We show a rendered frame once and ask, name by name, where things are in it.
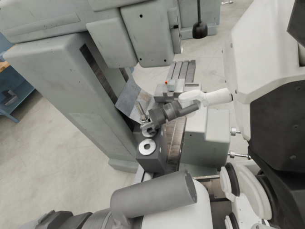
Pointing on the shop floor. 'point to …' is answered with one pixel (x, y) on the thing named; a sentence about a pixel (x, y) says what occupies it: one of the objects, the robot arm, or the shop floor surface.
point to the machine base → (128, 165)
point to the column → (80, 88)
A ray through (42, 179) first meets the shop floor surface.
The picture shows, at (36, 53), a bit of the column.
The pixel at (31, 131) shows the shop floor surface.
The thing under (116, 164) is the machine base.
